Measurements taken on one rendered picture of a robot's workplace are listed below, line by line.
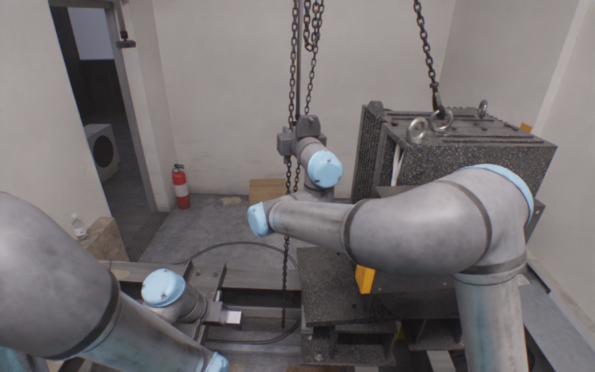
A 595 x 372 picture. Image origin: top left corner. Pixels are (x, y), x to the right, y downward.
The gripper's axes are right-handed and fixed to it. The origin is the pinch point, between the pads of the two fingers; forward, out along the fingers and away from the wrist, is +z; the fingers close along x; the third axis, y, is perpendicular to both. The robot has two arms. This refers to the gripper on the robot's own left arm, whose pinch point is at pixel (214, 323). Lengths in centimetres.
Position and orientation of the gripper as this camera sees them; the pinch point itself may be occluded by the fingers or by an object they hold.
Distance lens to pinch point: 92.6
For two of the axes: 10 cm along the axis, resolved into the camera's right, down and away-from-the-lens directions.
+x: -9.9, 0.4, 1.5
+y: 0.6, -7.9, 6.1
